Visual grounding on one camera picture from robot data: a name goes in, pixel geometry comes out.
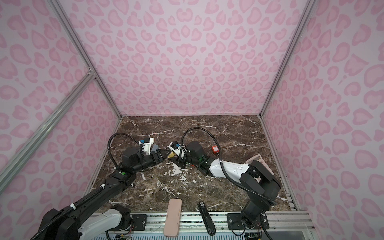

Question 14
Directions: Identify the black stapler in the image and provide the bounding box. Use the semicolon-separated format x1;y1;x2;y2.
197;201;216;236

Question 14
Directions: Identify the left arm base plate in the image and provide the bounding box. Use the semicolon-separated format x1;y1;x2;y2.
119;214;148;232

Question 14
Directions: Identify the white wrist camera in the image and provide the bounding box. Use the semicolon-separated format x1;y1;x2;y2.
139;137;154;156
168;141;185;158

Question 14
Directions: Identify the pink calculator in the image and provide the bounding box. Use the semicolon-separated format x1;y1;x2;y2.
246;154;274;175

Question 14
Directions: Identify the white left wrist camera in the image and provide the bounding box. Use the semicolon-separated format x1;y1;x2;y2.
139;137;154;156

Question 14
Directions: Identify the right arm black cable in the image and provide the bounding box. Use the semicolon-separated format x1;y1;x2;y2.
180;127;271;199

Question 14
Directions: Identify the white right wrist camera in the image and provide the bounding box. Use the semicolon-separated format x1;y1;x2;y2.
168;141;185;158

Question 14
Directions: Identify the aluminium front rail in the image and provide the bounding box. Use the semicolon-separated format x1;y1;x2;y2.
56;210;319;240

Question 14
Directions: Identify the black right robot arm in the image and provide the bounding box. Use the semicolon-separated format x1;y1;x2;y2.
168;141;281;229

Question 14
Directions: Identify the pink rectangular case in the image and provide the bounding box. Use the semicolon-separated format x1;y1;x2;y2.
164;199;182;238

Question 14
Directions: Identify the red padlock far right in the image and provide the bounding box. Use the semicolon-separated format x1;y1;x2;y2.
212;146;220;154

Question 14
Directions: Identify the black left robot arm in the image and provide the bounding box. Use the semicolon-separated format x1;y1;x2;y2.
31;147;172;240

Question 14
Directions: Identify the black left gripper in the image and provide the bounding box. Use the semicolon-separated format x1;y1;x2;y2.
132;149;171;174

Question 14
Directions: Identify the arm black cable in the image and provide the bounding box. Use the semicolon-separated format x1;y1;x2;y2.
180;127;271;199
107;132;142;169

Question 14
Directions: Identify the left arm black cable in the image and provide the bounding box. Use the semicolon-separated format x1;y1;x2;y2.
107;132;142;169

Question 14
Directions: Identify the blue grey stapler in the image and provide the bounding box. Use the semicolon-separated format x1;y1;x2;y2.
151;145;159;152

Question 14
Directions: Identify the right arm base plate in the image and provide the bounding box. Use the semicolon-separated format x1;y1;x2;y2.
227;213;270;230

